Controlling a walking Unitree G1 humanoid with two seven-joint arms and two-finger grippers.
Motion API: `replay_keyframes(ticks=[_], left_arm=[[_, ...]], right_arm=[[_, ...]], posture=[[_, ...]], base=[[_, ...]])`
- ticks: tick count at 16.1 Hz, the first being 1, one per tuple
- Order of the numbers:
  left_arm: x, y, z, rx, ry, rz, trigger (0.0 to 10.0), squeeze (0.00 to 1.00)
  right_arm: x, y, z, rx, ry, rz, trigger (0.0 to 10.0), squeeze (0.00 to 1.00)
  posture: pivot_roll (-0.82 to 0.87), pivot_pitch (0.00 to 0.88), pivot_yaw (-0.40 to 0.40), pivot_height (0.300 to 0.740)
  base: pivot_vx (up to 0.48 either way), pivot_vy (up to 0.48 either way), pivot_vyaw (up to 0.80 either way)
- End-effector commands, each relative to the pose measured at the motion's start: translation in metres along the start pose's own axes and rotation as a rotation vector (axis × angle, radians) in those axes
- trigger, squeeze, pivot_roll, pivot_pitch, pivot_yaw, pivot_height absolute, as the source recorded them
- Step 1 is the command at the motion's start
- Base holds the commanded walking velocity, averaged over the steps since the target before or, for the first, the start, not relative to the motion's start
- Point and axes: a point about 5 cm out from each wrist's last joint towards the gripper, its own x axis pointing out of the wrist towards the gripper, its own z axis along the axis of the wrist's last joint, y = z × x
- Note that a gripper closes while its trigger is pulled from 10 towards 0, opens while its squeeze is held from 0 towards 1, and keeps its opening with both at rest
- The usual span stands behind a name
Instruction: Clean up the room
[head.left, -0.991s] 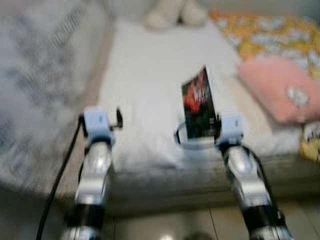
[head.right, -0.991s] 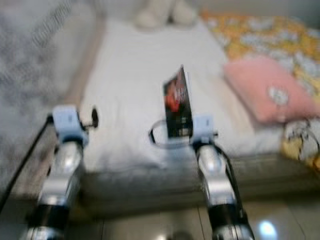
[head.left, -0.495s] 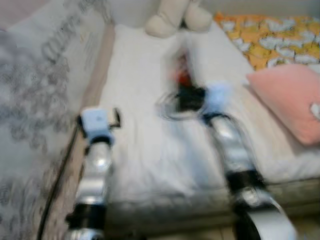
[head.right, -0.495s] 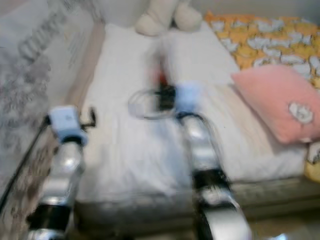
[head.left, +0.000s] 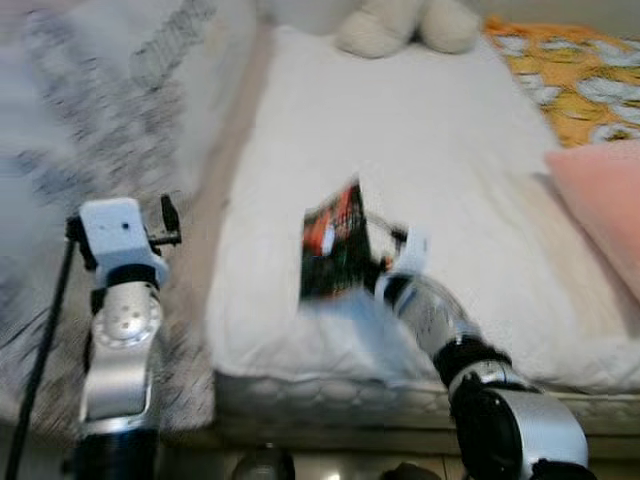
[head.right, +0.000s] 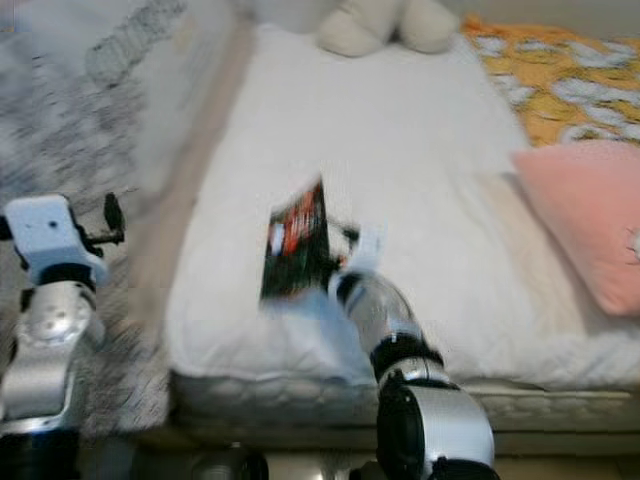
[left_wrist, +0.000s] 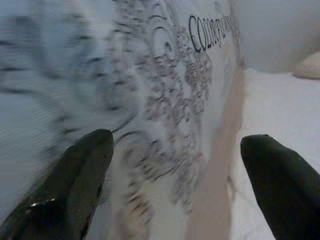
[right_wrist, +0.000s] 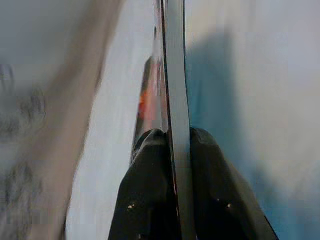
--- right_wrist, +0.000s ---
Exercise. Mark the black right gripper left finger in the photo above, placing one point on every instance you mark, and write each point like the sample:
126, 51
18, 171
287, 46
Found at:
147, 190

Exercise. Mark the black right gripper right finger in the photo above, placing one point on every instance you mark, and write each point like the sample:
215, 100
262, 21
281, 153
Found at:
220, 200

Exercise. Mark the dark book with red cover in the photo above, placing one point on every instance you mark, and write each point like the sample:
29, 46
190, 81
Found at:
177, 75

